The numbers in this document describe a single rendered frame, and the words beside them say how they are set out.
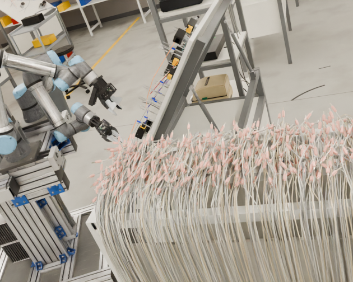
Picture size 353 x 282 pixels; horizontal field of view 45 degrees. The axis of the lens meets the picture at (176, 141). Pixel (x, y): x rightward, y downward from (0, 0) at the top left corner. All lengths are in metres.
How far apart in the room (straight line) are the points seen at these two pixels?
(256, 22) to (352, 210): 4.31
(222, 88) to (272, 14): 2.14
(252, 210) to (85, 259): 2.19
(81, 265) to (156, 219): 1.98
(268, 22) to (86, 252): 3.36
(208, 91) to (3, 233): 1.78
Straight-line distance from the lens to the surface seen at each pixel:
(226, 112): 2.90
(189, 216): 1.10
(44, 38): 7.77
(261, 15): 5.19
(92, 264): 3.06
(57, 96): 5.70
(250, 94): 2.60
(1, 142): 2.32
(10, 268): 3.47
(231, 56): 2.98
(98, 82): 2.25
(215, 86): 3.21
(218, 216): 1.10
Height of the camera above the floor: 2.15
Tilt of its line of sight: 30 degrees down
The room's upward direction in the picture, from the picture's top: 20 degrees counter-clockwise
